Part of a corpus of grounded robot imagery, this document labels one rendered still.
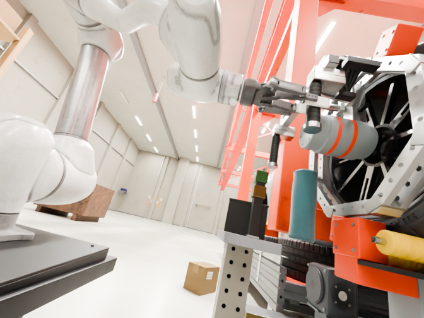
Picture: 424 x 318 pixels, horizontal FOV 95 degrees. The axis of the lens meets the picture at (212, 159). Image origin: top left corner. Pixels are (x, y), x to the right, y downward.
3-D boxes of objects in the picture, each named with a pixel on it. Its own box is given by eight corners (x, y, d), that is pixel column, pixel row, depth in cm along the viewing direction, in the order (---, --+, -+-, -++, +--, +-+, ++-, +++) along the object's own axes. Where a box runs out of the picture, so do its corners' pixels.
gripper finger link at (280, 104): (260, 101, 55) (258, 104, 57) (296, 113, 57) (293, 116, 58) (262, 90, 57) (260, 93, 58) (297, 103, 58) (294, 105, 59)
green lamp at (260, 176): (267, 183, 63) (269, 171, 64) (255, 180, 63) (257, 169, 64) (264, 186, 66) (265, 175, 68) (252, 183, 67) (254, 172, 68)
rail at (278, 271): (293, 305, 103) (296, 259, 110) (274, 301, 103) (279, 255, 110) (233, 251, 336) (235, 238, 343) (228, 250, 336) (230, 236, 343)
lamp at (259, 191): (265, 199, 61) (267, 186, 62) (253, 196, 61) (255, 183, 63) (262, 200, 65) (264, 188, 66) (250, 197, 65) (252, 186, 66)
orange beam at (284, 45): (307, 5, 188) (308, -2, 192) (296, 4, 189) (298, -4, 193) (260, 110, 355) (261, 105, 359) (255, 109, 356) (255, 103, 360)
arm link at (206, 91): (216, 112, 60) (218, 85, 47) (168, 102, 61) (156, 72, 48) (224, 83, 63) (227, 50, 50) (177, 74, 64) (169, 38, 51)
